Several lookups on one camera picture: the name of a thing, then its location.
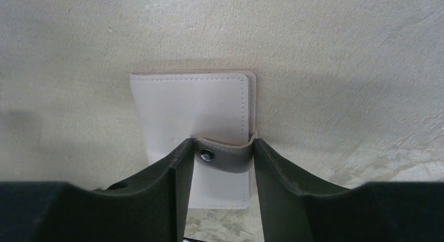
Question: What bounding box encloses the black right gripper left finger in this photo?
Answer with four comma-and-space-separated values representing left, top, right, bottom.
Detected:
1, 139, 194, 241

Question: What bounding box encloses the beige leather card holder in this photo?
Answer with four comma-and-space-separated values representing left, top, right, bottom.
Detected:
130, 70, 257, 209

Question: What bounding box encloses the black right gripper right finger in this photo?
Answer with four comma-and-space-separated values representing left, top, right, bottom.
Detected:
253, 139, 443, 241

